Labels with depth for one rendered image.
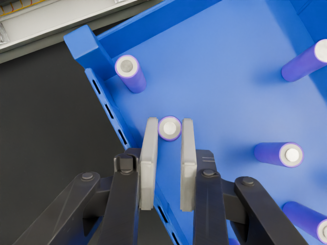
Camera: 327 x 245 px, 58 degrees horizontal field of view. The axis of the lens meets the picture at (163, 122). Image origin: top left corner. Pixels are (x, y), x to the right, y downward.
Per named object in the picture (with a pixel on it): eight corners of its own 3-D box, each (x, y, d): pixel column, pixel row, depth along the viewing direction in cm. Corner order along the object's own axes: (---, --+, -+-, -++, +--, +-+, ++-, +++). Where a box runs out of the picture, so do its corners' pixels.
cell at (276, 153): (277, 156, 27) (310, 160, 21) (260, 166, 27) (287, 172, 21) (267, 139, 27) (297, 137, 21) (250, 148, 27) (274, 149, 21)
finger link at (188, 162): (182, 163, 15) (197, 164, 15) (182, 117, 22) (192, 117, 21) (180, 212, 16) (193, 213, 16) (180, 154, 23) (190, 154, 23)
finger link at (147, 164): (153, 211, 16) (138, 211, 16) (157, 153, 23) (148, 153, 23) (153, 162, 15) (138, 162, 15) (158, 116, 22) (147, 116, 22)
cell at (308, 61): (321, 67, 21) (286, 85, 28) (344, 56, 21) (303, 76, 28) (308, 45, 21) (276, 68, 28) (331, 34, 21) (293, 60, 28)
